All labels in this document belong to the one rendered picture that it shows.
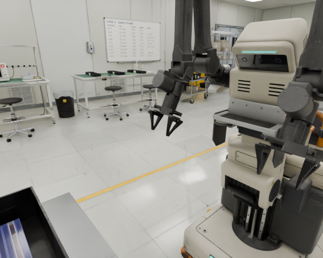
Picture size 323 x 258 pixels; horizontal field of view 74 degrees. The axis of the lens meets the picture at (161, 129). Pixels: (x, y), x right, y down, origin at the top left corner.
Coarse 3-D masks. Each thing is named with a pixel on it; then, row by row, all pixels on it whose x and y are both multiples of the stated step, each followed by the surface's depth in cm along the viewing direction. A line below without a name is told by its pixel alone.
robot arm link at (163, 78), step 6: (162, 72) 74; (168, 72) 75; (186, 72) 78; (192, 72) 79; (156, 78) 76; (162, 78) 74; (168, 78) 75; (180, 78) 78; (186, 78) 78; (156, 84) 75; (162, 84) 74; (168, 84) 75; (162, 90) 77; (168, 90) 77
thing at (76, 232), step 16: (48, 208) 70; (64, 208) 70; (80, 208) 70; (64, 224) 63; (80, 224) 63; (64, 240) 58; (80, 240) 58; (96, 240) 58; (80, 256) 53; (96, 256) 53; (112, 256) 53
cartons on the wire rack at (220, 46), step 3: (213, 42) 602; (216, 42) 609; (219, 42) 616; (213, 45) 605; (216, 45) 610; (219, 45) 618; (222, 45) 634; (225, 45) 639; (228, 45) 646; (213, 48) 608; (216, 48) 615; (219, 48) 622; (222, 48) 639; (225, 48) 640; (228, 48) 650
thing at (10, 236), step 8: (8, 224) 57; (16, 224) 57; (0, 232) 55; (8, 232) 55; (16, 232) 55; (0, 240) 53; (8, 240) 53; (16, 240) 53; (24, 240) 53; (0, 248) 50; (8, 248) 50; (16, 248) 50; (24, 248) 50; (0, 256) 48; (8, 256) 48; (16, 256) 48; (24, 256) 48
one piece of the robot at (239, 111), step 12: (228, 108) 90; (240, 108) 86; (252, 108) 82; (264, 108) 79; (276, 108) 76; (216, 120) 88; (228, 120) 82; (240, 120) 80; (252, 120) 80; (264, 120) 80; (276, 120) 77; (216, 132) 92; (240, 132) 90; (252, 132) 86; (264, 132) 72; (276, 132) 70; (216, 144) 95; (276, 156) 75
